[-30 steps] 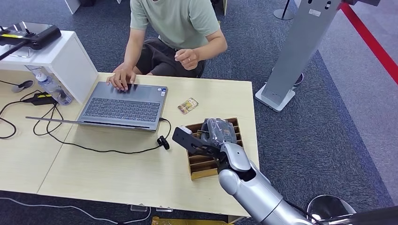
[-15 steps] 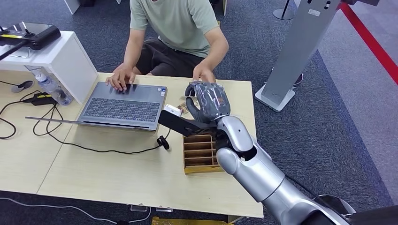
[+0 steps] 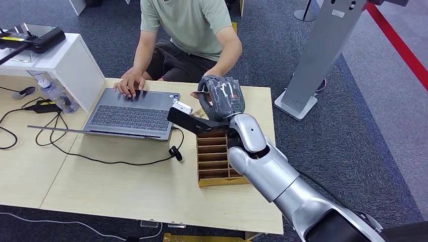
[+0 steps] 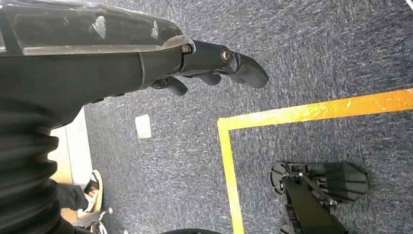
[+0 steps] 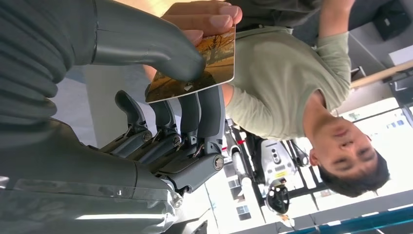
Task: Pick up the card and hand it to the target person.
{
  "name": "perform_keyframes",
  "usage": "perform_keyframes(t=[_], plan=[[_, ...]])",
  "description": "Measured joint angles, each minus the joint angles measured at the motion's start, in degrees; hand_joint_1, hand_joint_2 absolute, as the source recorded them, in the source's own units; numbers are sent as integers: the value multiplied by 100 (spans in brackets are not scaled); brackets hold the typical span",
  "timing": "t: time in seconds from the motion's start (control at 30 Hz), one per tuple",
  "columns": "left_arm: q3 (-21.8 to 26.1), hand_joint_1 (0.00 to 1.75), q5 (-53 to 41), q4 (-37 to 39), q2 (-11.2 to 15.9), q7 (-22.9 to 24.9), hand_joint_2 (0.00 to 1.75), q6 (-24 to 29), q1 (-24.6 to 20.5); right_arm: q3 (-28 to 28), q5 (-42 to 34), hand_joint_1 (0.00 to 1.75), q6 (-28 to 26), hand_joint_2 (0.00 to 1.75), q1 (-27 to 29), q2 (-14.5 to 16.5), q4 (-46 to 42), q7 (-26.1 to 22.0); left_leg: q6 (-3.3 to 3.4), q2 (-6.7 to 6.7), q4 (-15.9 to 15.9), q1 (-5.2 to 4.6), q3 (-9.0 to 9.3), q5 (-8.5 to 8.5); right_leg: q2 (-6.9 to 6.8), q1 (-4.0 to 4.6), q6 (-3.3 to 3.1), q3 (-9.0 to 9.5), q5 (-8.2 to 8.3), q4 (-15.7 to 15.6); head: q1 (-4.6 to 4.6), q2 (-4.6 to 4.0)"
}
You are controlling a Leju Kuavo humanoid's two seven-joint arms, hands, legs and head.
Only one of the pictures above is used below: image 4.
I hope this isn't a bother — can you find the person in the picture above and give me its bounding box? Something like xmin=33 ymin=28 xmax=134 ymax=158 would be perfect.
xmin=55 ymin=169 xmax=114 ymax=234

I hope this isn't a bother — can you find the white paper scrap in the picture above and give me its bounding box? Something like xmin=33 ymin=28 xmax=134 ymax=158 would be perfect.
xmin=135 ymin=114 xmax=152 ymax=140

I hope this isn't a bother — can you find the yellow floor tape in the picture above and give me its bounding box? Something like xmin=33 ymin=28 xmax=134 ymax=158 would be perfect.
xmin=217 ymin=88 xmax=413 ymax=234

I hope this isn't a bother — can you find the black robot foot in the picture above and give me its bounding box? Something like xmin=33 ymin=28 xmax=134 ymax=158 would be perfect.
xmin=270 ymin=161 xmax=370 ymax=234

